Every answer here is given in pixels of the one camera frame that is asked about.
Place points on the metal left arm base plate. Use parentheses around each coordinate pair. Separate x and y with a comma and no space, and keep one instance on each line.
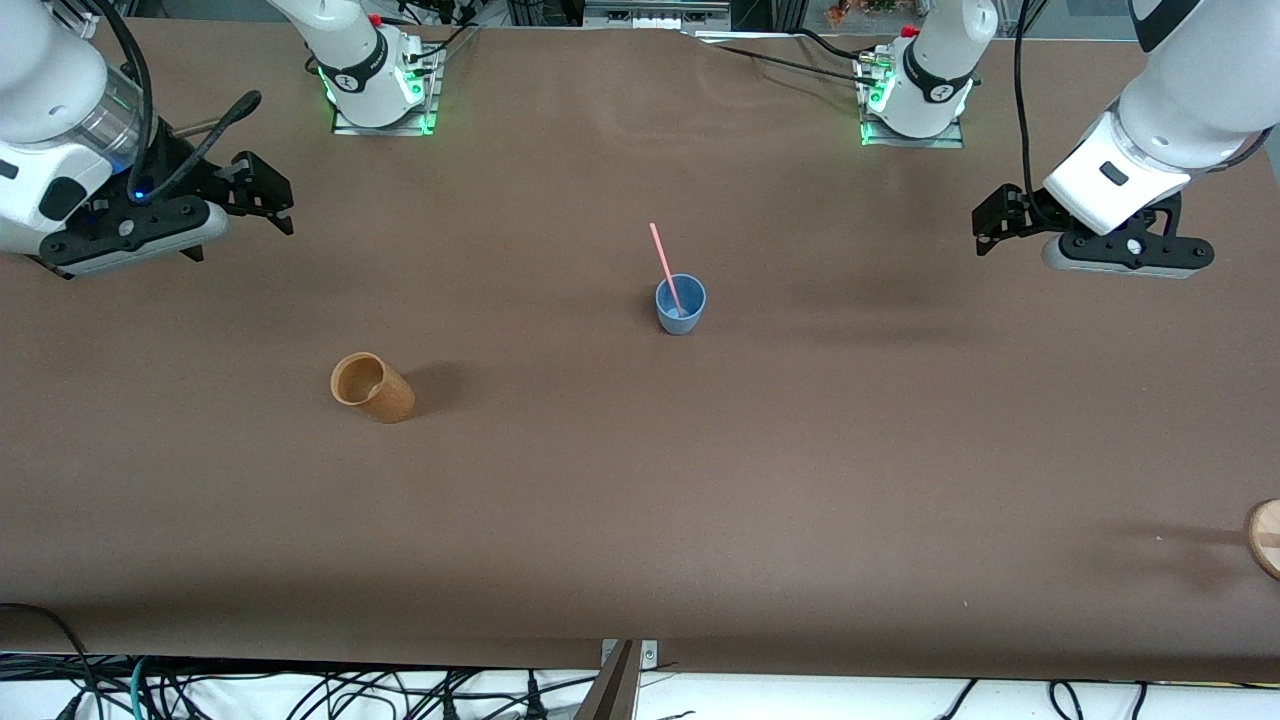
(950,135)

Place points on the small metal bracket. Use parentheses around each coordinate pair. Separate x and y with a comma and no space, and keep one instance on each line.
(650,655)

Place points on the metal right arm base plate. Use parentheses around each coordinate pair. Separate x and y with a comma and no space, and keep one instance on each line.
(425,110)

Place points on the pink straw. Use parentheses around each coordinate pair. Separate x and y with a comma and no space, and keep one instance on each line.
(664,262)

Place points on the round wooden disc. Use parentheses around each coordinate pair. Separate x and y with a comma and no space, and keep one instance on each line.
(1266,540)

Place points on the blue plastic cup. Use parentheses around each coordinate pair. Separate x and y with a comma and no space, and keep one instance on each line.
(681,315)

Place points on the dark camera stand pole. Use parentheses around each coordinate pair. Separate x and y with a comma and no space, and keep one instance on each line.
(612,695)

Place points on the brown wooden cup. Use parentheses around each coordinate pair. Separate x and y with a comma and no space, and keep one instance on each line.
(380,395)

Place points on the grey equipment box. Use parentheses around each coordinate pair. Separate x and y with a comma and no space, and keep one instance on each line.
(655,12)

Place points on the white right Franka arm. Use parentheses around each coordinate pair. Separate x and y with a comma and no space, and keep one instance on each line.
(50,70)

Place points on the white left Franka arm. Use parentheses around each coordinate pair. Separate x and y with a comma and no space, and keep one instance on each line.
(1200,90)

